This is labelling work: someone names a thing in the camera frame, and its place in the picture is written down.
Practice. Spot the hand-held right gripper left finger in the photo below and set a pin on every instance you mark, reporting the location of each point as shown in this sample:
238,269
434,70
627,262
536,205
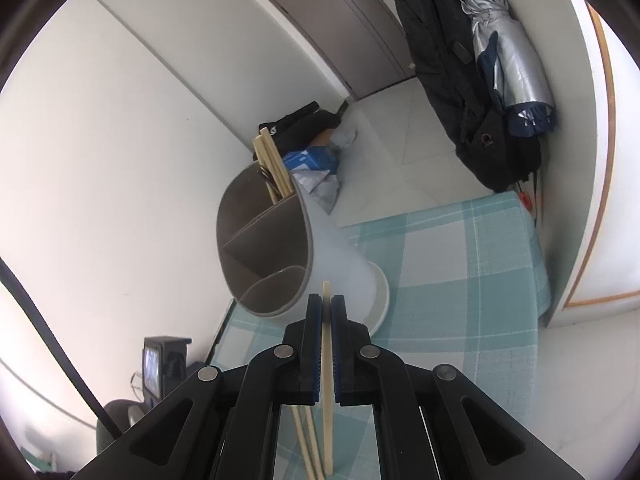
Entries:
316,360

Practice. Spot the small orange object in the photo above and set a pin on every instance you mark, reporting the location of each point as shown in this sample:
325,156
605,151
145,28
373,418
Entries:
525,200

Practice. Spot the silver folded umbrella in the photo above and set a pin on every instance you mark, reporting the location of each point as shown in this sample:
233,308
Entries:
510,60

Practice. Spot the grey door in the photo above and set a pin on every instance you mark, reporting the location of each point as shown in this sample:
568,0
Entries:
325,20

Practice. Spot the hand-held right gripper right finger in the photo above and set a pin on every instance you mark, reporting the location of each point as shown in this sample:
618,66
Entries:
336,360

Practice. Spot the black round object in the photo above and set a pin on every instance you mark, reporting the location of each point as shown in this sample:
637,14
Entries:
112,425

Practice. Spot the blue box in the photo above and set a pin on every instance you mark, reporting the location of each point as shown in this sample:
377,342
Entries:
310,159

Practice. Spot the white cabinet with orange trim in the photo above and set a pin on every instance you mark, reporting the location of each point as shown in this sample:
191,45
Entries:
610,210

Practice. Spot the black hanging jacket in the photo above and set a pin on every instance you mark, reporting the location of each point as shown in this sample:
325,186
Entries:
440,60

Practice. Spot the teal checkered tablecloth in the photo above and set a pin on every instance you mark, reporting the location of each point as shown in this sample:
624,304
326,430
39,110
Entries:
450,285

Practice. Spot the white grey utensil holder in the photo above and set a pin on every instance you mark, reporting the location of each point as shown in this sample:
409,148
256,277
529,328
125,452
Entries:
340,270

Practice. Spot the grey crumpled plastic bag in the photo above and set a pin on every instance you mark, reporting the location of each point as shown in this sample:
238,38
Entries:
317,187

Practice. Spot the white plastic bag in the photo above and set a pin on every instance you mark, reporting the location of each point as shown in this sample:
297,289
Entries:
344,139

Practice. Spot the black bag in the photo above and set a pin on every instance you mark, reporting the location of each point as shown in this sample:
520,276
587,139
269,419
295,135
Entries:
300,125

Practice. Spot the small black box device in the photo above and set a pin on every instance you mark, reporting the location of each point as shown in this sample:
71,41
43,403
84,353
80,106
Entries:
167,365

